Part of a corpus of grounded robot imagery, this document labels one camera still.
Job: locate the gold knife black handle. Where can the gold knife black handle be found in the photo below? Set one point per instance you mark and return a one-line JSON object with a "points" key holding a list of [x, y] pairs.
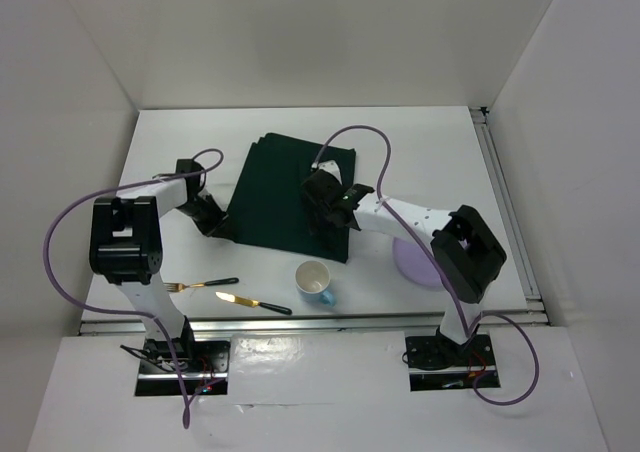
{"points": [[252, 303]]}

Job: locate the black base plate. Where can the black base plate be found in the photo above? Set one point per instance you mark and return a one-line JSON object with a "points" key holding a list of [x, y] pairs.
{"points": [[206, 373], [434, 365]]}

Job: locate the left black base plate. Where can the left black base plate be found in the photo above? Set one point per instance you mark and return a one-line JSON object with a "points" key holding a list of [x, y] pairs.
{"points": [[206, 373]]}

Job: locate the dark green cloth placemat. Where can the dark green cloth placemat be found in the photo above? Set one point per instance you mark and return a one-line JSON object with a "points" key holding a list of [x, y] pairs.
{"points": [[267, 210]]}

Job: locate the aluminium rail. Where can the aluminium rail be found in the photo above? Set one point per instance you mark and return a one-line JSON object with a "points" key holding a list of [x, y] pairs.
{"points": [[315, 324], [479, 118]]}

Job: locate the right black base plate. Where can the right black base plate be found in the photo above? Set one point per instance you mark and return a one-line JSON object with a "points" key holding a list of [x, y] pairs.
{"points": [[434, 365]]}

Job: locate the gold fork black handle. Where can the gold fork black handle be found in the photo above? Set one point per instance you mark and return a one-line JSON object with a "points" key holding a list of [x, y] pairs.
{"points": [[176, 287]]}

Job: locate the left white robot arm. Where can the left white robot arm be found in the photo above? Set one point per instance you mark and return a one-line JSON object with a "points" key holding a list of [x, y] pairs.
{"points": [[126, 249]]}

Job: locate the aluminium rail right side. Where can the aluminium rail right side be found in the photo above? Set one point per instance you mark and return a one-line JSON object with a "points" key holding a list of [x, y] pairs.
{"points": [[479, 118]]}

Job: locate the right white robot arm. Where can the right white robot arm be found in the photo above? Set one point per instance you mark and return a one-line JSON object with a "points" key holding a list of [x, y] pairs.
{"points": [[459, 244]]}

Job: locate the blue mug white inside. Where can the blue mug white inside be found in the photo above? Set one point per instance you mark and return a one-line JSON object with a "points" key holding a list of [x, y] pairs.
{"points": [[313, 283]]}

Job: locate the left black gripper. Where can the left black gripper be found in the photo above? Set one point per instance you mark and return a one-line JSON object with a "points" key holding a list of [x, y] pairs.
{"points": [[215, 221]]}

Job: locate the aluminium rail front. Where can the aluminium rail front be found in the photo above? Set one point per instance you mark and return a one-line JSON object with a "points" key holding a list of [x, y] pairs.
{"points": [[315, 324]]}

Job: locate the purple plastic plate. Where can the purple plastic plate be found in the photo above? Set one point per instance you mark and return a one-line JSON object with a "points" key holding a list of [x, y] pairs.
{"points": [[414, 265]]}

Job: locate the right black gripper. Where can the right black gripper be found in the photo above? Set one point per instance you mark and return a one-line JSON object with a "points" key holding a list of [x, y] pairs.
{"points": [[311, 210]]}

